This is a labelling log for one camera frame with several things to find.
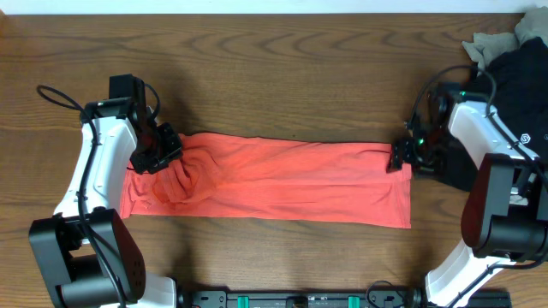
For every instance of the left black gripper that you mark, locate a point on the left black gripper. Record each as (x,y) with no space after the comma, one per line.
(158,155)

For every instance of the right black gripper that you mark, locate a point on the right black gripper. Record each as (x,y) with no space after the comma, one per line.
(399,155)

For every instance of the orange red t-shirt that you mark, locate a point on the orange red t-shirt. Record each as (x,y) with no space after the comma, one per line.
(235,177)

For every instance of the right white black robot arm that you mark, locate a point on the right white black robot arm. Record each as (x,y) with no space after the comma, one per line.
(504,221)

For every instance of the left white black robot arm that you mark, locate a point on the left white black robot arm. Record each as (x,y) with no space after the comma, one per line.
(84,252)

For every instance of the black garment with logo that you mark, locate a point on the black garment with logo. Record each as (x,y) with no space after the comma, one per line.
(521,102)

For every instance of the grey cloth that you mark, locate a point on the grey cloth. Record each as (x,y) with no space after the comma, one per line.
(485,48)

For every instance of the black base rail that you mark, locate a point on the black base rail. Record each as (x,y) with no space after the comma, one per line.
(378,297)

